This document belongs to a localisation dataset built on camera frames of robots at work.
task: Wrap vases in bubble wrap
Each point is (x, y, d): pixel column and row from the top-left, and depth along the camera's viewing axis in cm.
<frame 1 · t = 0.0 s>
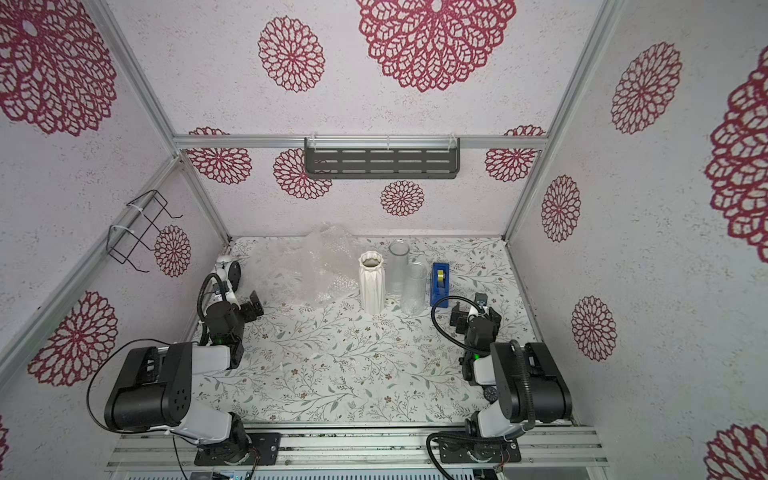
left hand: (242, 297, 93), fingers open
right hand: (474, 303, 91), fingers open
white ribbed ceramic vase: (372, 283, 88), point 17 cm above the table
back clear glass vase: (397, 267, 96), point 14 cm above the table
front clear glass vase: (414, 290, 96), point 9 cm above the table
blue tape dispenser: (440, 285, 102), point 5 cm above the table

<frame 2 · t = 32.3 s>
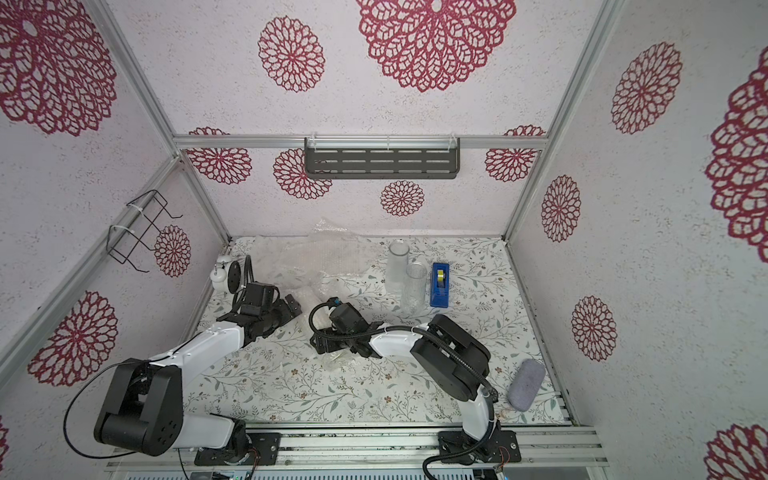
left hand: (290, 312, 92), fingers open
right hand: (317, 338, 89), fingers open
grey oval sponge: (525, 384, 82), point 5 cm above the table
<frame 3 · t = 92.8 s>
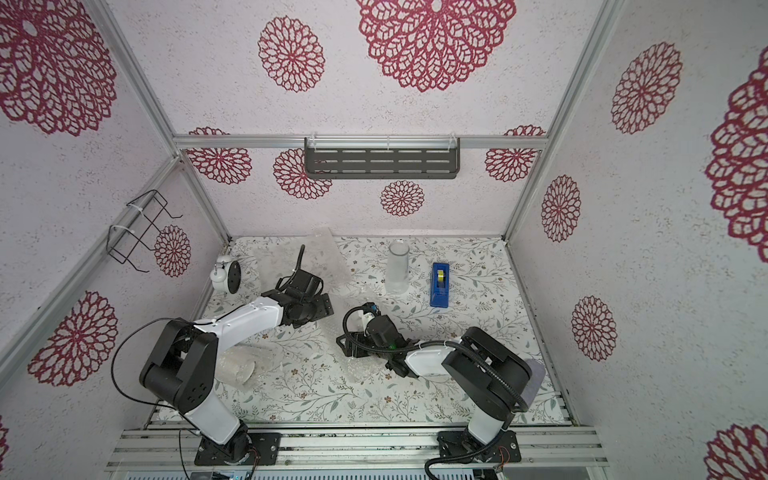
left hand: (321, 311, 94), fingers open
right hand: (342, 339, 87), fingers open
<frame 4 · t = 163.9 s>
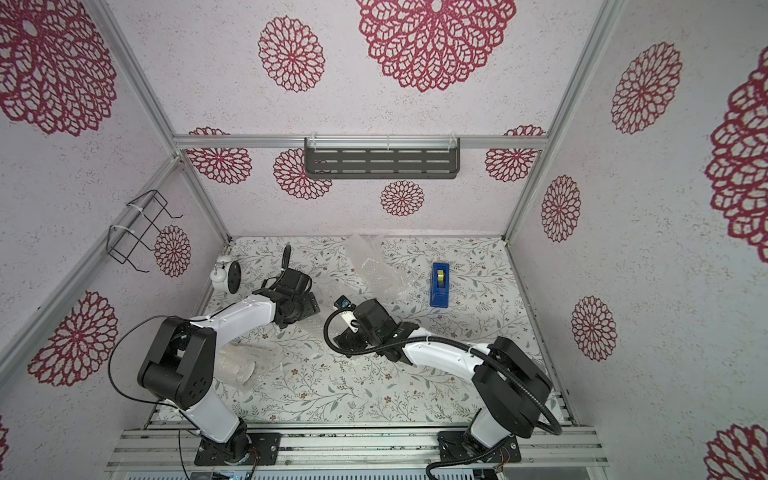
left hand: (305, 311, 95), fingers open
right hand: (344, 324, 84), fingers open
